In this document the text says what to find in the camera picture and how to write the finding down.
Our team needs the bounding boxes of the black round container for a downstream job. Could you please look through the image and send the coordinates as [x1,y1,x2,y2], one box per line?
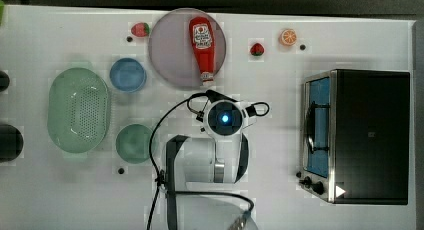
[0,71,10,92]

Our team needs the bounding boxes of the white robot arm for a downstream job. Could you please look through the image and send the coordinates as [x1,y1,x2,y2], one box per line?
[165,99,258,230]

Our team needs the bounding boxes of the red plush ketchup bottle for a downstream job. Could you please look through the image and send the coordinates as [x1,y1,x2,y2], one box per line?
[189,16,215,87]

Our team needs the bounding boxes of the dark red plush strawberry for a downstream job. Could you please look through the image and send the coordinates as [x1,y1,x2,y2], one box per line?
[250,43,265,56]

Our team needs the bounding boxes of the green plastic mug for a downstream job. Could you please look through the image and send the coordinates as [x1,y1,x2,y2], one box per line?
[115,124,155,164]

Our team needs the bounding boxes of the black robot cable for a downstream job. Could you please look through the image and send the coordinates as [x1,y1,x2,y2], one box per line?
[145,89,271,230]

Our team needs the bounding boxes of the light red plush strawberry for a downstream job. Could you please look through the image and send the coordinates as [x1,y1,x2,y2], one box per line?
[131,22,150,37]

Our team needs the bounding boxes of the green perforated colander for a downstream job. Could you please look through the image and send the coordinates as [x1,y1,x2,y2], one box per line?
[47,63,111,159]

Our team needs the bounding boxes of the blue plastic cup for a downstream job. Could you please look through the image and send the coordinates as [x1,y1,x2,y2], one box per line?
[109,58,147,93]

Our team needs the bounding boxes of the orange slice toy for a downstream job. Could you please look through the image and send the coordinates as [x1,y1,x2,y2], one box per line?
[279,29,297,46]

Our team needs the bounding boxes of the black pot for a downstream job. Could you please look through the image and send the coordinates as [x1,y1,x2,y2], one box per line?
[0,124,24,163]

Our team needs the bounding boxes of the silver toaster oven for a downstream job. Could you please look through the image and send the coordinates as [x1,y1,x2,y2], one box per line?
[296,69,411,205]

